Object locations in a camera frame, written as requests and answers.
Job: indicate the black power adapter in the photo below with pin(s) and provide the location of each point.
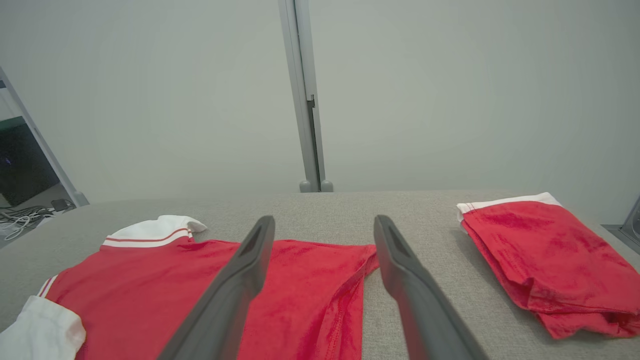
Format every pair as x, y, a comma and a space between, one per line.
61, 205

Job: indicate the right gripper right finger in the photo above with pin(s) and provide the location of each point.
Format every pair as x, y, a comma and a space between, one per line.
425, 315

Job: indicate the grey slanted strut at right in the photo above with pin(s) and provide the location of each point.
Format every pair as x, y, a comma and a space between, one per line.
634, 222

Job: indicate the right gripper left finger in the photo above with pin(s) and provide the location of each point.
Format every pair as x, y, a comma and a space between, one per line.
230, 310

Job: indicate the grey bracket at left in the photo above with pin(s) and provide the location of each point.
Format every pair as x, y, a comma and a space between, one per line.
81, 199

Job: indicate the black cabinet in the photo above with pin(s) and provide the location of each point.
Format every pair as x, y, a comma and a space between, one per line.
22, 165

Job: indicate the red garment with white band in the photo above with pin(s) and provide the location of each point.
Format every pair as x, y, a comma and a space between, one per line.
550, 260

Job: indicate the grey partition post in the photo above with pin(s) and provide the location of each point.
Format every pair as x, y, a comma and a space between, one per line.
291, 50
304, 50

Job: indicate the red polo shirt white collar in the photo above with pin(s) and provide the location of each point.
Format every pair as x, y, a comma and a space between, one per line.
125, 290

